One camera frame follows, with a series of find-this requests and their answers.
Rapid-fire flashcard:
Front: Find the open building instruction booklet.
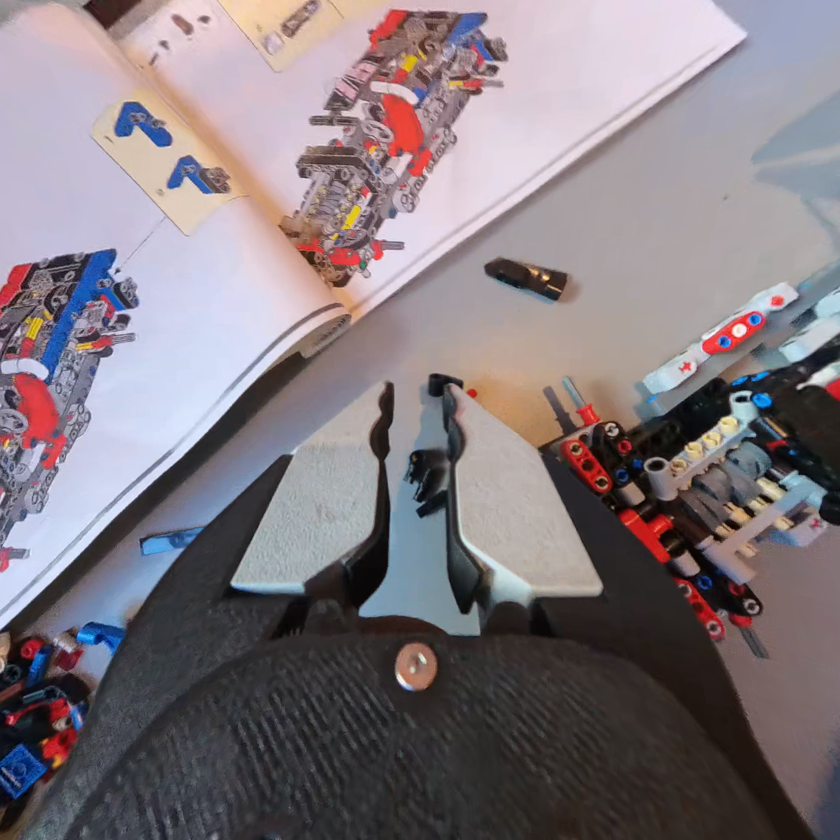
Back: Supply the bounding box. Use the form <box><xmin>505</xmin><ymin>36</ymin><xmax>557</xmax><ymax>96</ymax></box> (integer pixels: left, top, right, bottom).
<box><xmin>0</xmin><ymin>0</ymin><xmax>748</xmax><ymax>624</ymax></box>

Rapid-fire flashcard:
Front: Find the small black connector piece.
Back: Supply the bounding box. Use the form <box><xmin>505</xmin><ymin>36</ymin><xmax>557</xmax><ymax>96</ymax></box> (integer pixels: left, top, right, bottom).
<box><xmin>403</xmin><ymin>448</ymin><xmax>450</xmax><ymax>516</ymax></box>

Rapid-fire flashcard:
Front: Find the partly built brick vehicle model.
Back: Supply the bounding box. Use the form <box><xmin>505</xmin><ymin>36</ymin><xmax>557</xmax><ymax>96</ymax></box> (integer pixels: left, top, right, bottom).
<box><xmin>539</xmin><ymin>282</ymin><xmax>840</xmax><ymax>659</ymax></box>

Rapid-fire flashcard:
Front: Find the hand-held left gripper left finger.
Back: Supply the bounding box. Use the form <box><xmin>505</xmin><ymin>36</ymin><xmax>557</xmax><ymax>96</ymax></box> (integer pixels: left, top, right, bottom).
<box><xmin>230</xmin><ymin>381</ymin><xmax>395</xmax><ymax>608</ymax></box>

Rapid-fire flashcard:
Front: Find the black cylindrical brick piece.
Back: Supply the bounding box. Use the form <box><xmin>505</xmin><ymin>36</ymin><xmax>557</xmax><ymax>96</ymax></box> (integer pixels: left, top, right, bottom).
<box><xmin>484</xmin><ymin>258</ymin><xmax>570</xmax><ymax>302</ymax></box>

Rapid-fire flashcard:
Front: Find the blue angled brick piece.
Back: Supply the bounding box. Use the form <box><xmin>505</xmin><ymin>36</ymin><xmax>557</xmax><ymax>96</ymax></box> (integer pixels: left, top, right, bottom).
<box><xmin>77</xmin><ymin>621</ymin><xmax>127</xmax><ymax>655</ymax></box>

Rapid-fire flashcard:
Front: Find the pile of loose brick pieces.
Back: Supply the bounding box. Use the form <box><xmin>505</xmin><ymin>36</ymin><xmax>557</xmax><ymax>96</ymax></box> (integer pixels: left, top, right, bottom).
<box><xmin>0</xmin><ymin>620</ymin><xmax>126</xmax><ymax>798</ymax></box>

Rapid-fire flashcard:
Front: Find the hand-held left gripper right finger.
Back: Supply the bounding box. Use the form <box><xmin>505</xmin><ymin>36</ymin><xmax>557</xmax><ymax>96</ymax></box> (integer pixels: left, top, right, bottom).
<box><xmin>444</xmin><ymin>383</ymin><xmax>604</xmax><ymax>616</ymax></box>

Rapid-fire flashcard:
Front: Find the blue flat brick beam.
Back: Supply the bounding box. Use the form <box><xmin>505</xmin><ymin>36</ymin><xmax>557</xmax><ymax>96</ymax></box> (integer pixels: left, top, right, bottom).
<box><xmin>140</xmin><ymin>525</ymin><xmax>206</xmax><ymax>557</ymax></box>

